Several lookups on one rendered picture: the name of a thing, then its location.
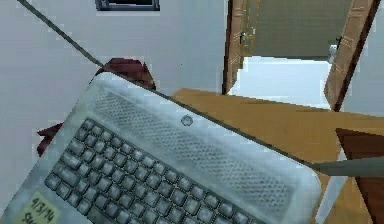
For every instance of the white laptop with grey keys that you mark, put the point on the white laptop with grey keys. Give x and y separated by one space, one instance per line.
173 156

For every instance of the brown wooden room door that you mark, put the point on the brown wooden room door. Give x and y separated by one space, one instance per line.
233 50
346 56

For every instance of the dark red chair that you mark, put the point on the dark red chair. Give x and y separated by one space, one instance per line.
128 68

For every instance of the dark brown wooden furniture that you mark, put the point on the dark brown wooden furniture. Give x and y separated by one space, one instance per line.
366 146

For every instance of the dark framed wall picture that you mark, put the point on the dark framed wall picture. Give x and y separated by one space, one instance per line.
126 6

